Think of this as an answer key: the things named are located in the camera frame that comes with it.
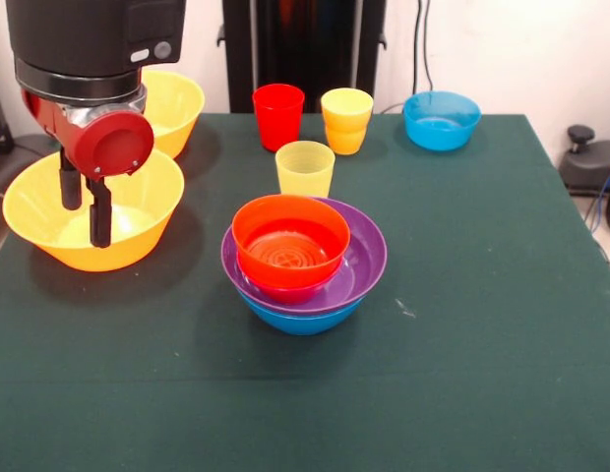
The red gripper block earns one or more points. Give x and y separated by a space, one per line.
113 145

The small red-orange bowl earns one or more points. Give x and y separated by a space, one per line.
290 236

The red cup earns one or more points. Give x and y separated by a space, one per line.
278 118

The small pink bowl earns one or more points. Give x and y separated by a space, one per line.
290 294

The purple bowl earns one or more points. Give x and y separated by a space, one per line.
369 255

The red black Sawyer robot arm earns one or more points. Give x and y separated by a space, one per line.
88 44

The large orange bowl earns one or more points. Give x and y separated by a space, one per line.
174 118
138 231

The black tripod base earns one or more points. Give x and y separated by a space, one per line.
592 167
32 147

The dark green table cloth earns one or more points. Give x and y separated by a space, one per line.
138 373

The pale yellow translucent cup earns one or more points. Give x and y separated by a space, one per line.
305 169

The yellow stepped cup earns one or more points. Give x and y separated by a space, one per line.
345 128

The small light blue bowl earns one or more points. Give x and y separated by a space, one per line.
440 128

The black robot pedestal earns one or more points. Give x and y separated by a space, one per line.
305 49

